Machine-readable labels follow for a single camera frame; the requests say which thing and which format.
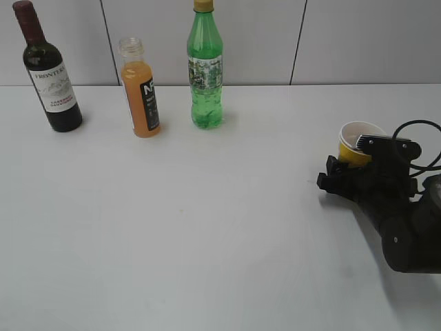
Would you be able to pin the green plastic soda bottle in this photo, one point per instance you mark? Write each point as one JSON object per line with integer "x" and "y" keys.
{"x": 205, "y": 67}

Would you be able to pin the NFC orange juice bottle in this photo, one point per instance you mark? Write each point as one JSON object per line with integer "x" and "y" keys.
{"x": 138, "y": 82}

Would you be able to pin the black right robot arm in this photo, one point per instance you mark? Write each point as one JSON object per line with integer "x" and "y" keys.
{"x": 419, "y": 252}

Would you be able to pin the dark red wine bottle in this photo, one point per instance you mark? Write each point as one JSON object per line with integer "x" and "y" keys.
{"x": 47, "y": 71}

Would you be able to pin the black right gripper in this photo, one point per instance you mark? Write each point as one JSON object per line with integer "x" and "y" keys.
{"x": 382, "y": 188}

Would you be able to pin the yellow paper cup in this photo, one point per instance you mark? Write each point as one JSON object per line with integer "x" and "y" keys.
{"x": 348, "y": 136}

